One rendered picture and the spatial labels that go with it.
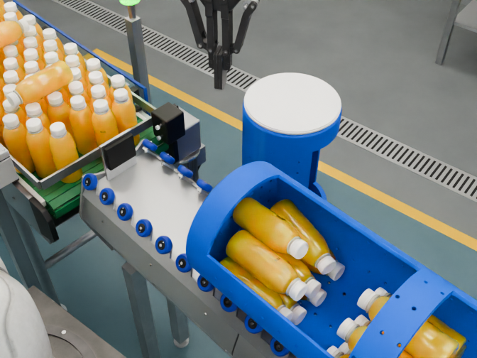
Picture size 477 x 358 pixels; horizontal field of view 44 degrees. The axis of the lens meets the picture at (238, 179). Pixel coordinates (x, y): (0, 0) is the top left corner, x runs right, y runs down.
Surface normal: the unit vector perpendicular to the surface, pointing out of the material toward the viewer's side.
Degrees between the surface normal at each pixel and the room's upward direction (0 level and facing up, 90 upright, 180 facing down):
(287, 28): 0
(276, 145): 90
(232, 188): 14
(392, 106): 0
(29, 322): 74
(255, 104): 0
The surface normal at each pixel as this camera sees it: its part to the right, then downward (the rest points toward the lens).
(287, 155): -0.11, 0.71
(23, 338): 0.87, 0.07
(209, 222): -0.52, -0.10
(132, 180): 0.00, -0.70
